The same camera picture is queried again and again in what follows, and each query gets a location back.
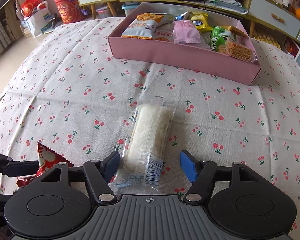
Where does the clear rice cracker packet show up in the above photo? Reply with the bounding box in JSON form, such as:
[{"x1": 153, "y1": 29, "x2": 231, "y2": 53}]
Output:
[{"x1": 111, "y1": 96, "x2": 177, "y2": 196}]

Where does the large red snack packet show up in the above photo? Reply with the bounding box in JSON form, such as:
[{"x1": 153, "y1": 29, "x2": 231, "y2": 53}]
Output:
[{"x1": 17, "y1": 142, "x2": 74, "y2": 187}]

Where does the clear square cracker pack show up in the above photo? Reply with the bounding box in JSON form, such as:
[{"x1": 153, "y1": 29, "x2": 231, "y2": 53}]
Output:
[{"x1": 218, "y1": 41, "x2": 257, "y2": 63}]

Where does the white small snack packet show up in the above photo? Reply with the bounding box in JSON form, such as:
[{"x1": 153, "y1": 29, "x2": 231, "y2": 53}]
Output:
[{"x1": 197, "y1": 34, "x2": 210, "y2": 50}]

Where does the green chips packet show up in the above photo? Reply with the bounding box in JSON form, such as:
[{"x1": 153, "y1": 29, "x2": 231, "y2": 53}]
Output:
[{"x1": 209, "y1": 26, "x2": 236, "y2": 54}]

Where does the pink wafer packet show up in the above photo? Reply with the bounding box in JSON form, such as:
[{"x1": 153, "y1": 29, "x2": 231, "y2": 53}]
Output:
[{"x1": 172, "y1": 20, "x2": 201, "y2": 44}]

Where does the yellow biscuit packet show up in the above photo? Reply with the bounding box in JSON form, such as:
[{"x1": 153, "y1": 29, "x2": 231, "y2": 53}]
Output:
[{"x1": 190, "y1": 12, "x2": 213, "y2": 33}]

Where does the lotus biscuit packet orange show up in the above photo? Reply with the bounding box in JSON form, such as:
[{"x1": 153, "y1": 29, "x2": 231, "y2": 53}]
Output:
[{"x1": 121, "y1": 13, "x2": 164, "y2": 40}]

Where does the gold wrapper bar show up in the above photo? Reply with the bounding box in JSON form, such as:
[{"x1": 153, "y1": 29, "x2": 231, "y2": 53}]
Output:
[{"x1": 222, "y1": 25, "x2": 248, "y2": 37}]

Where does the cherry pattern tablecloth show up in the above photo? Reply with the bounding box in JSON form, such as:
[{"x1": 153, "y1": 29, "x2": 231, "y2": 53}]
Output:
[{"x1": 0, "y1": 18, "x2": 300, "y2": 239}]

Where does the pink cardboard box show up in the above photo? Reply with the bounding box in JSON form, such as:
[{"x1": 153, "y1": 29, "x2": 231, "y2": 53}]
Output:
[{"x1": 108, "y1": 2, "x2": 262, "y2": 85}]

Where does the white paper shopping bag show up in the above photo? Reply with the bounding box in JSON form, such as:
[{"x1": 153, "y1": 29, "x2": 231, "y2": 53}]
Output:
[{"x1": 25, "y1": 1, "x2": 52, "y2": 37}]

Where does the yellow egg tray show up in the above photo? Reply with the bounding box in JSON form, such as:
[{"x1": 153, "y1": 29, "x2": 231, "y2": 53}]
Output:
[{"x1": 252, "y1": 29, "x2": 281, "y2": 49}]

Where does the blue white snack packet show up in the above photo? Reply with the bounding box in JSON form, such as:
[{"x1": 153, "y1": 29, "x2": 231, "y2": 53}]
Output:
[{"x1": 174, "y1": 11, "x2": 192, "y2": 21}]

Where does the red gift bag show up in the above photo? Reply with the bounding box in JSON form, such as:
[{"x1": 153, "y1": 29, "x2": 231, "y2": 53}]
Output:
[{"x1": 54, "y1": 0, "x2": 85, "y2": 24}]

